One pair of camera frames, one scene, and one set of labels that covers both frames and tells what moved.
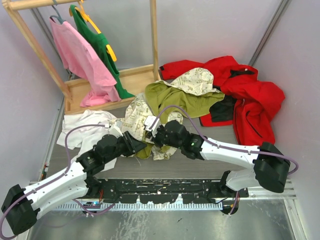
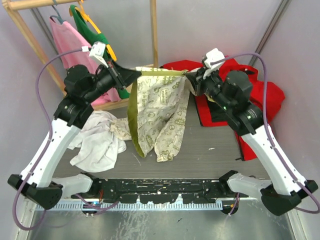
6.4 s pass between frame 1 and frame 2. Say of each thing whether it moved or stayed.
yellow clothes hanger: stayed
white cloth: stayed
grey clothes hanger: stayed
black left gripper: moved
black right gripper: moved
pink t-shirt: stayed
